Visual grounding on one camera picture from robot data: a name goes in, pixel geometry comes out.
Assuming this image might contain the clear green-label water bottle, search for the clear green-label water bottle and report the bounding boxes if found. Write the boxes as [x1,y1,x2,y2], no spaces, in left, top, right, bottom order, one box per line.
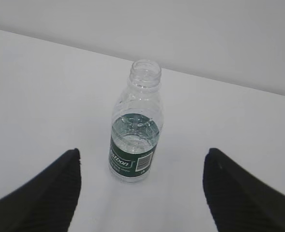
[108,59,164,182]

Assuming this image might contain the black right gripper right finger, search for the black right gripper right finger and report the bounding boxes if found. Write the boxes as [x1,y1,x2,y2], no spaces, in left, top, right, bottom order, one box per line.
[202,148,285,232]

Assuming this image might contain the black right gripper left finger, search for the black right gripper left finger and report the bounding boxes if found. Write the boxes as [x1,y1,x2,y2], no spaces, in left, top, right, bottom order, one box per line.
[0,148,81,232]

